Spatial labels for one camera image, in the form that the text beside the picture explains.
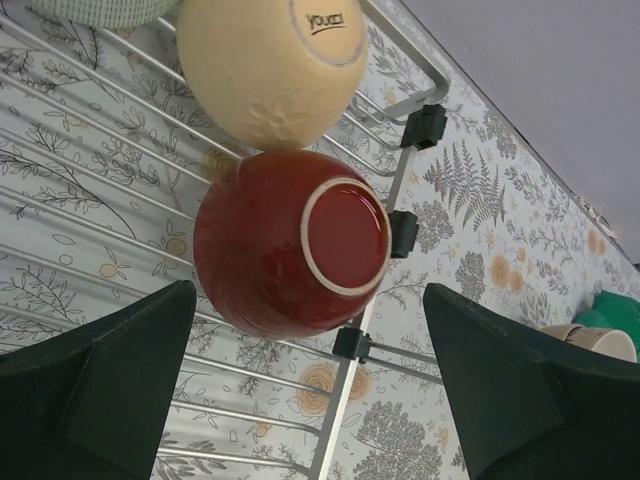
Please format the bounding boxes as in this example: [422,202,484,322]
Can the red patterned bowl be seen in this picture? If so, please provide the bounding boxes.
[193,150,392,339]

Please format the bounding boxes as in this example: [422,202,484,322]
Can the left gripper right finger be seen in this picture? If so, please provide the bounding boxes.
[423,283,639,479]

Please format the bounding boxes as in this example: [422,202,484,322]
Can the beige bowl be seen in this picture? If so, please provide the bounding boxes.
[176,0,368,150]

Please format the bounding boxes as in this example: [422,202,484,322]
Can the tan bowl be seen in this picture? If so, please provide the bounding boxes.
[587,328,637,363]

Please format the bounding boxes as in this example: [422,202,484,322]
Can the floral table mat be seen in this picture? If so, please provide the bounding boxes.
[0,0,640,480]

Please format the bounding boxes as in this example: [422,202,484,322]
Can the green cloth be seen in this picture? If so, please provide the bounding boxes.
[574,291,639,336]

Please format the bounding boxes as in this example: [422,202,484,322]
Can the cream bowl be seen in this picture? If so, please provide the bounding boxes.
[540,324,590,345]

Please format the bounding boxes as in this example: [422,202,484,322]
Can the metal wire dish rack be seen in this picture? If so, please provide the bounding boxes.
[1,1,446,479]

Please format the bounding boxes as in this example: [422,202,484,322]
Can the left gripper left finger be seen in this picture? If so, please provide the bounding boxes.
[1,281,196,479]

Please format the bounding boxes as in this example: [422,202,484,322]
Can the pale green bowl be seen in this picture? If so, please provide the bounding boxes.
[33,0,177,28]

